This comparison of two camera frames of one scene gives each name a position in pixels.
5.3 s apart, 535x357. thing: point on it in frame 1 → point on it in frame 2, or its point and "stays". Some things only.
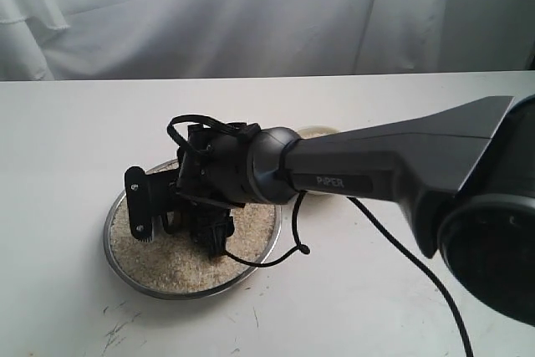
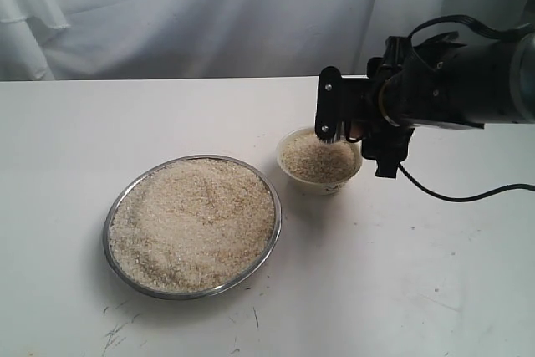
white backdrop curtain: x=71 y=17 stays
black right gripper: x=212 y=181 → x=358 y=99
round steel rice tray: x=172 y=267 stays
